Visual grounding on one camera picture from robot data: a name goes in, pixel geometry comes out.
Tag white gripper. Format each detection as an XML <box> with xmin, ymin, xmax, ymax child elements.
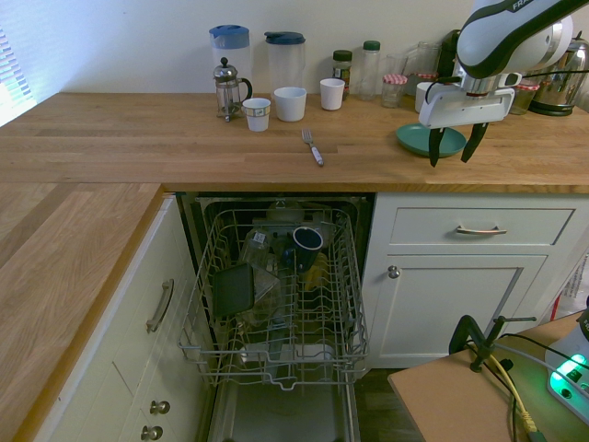
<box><xmin>417</xmin><ymin>73</ymin><xmax>524</xmax><ymax>169</ymax></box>

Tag fork with white handle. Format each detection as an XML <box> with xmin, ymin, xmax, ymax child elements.
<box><xmin>301</xmin><ymin>128</ymin><xmax>326</xmax><ymax>168</ymax></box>

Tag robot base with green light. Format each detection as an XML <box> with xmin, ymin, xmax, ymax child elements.
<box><xmin>544</xmin><ymin>294</ymin><xmax>589</xmax><ymax>414</ymax></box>

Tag dishwasher door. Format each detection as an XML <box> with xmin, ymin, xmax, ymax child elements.
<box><xmin>205</xmin><ymin>380</ymin><xmax>363</xmax><ymax>442</ymax></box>

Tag teal plate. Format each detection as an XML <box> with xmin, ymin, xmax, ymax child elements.
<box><xmin>396</xmin><ymin>122</ymin><xmax>468</xmax><ymax>159</ymax></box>

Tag white ceramic pot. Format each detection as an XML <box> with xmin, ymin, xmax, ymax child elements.
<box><xmin>415</xmin><ymin>81</ymin><xmax>437</xmax><ymax>114</ymax></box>

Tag jar with red checked lid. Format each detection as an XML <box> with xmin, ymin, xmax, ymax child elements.
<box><xmin>381</xmin><ymin>73</ymin><xmax>410</xmax><ymax>110</ymax></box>
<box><xmin>407</xmin><ymin>72</ymin><xmax>438</xmax><ymax>97</ymax></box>
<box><xmin>508</xmin><ymin>78</ymin><xmax>541</xmax><ymax>116</ymax></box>

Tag black bottle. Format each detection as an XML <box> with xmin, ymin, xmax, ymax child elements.
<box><xmin>436</xmin><ymin>29</ymin><xmax>462</xmax><ymax>83</ymax></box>

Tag large empty glass jar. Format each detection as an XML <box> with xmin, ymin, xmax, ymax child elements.
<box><xmin>416</xmin><ymin>41</ymin><xmax>444</xmax><ymax>76</ymax></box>

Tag clear drinking glass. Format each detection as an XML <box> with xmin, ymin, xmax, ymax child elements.
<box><xmin>385</xmin><ymin>52</ymin><xmax>410</xmax><ymax>77</ymax></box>

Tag clear bottle green cap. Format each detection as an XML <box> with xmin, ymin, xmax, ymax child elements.
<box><xmin>359</xmin><ymin>40</ymin><xmax>383</xmax><ymax>102</ymax></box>

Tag stainless steel kettle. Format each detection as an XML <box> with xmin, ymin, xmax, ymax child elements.
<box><xmin>527</xmin><ymin>36</ymin><xmax>589</xmax><ymax>117</ymax></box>

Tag small white cup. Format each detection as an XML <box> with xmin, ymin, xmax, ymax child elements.
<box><xmin>319</xmin><ymin>77</ymin><xmax>346</xmax><ymax>111</ymax></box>

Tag spice jar dark lid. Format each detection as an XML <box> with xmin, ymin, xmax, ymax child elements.
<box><xmin>331</xmin><ymin>49</ymin><xmax>354</xmax><ymax>97</ymax></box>

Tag wide white cup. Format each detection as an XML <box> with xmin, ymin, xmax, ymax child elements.
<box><xmin>273</xmin><ymin>87</ymin><xmax>308</xmax><ymax>123</ymax></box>

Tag dark blue mug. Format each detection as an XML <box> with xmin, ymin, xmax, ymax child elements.
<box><xmin>283</xmin><ymin>226</ymin><xmax>325</xmax><ymax>273</ymax></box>

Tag yellow item in rack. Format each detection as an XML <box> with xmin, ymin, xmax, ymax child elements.
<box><xmin>302</xmin><ymin>251</ymin><xmax>331</xmax><ymax>292</ymax></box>

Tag clear pitcher dark blue lid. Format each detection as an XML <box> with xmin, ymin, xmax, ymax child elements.
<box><xmin>263</xmin><ymin>30</ymin><xmax>307</xmax><ymax>95</ymax></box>

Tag black clamp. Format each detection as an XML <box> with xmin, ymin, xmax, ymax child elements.
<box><xmin>447</xmin><ymin>314</ymin><xmax>537</xmax><ymax>374</ymax></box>

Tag patterned paper cup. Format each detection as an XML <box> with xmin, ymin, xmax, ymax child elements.
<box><xmin>241</xmin><ymin>97</ymin><xmax>271</xmax><ymax>134</ymax></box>

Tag clear glass with label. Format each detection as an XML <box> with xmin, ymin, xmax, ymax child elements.
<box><xmin>238</xmin><ymin>228</ymin><xmax>278</xmax><ymax>273</ymax></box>

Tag glass French press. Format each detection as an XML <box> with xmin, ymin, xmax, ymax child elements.
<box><xmin>212</xmin><ymin>56</ymin><xmax>254</xmax><ymax>123</ymax></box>

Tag clear plastic container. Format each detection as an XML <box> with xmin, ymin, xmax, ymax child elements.
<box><xmin>250</xmin><ymin>266</ymin><xmax>284</xmax><ymax>324</ymax></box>

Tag clear pitcher light blue lid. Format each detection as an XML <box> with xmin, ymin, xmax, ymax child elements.
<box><xmin>208</xmin><ymin>24</ymin><xmax>252</xmax><ymax>100</ymax></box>

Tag brown wooden board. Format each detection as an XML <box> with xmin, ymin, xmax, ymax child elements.
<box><xmin>387</xmin><ymin>311</ymin><xmax>589</xmax><ymax>442</ymax></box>

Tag black square container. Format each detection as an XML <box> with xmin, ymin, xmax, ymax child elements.
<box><xmin>211</xmin><ymin>262</ymin><xmax>256</xmax><ymax>319</ymax></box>

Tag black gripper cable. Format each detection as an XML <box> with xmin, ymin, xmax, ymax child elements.
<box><xmin>423</xmin><ymin>76</ymin><xmax>462</xmax><ymax>106</ymax></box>

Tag grey wire dishwasher rack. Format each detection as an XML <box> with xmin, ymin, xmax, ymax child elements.
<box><xmin>177</xmin><ymin>206</ymin><xmax>372</xmax><ymax>392</ymax></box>

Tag yellow cable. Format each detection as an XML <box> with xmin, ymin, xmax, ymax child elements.
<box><xmin>486</xmin><ymin>351</ymin><xmax>540</xmax><ymax>435</ymax></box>

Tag long metal drawer handle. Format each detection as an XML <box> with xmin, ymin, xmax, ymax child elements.
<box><xmin>145</xmin><ymin>278</ymin><xmax>176</xmax><ymax>334</ymax></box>

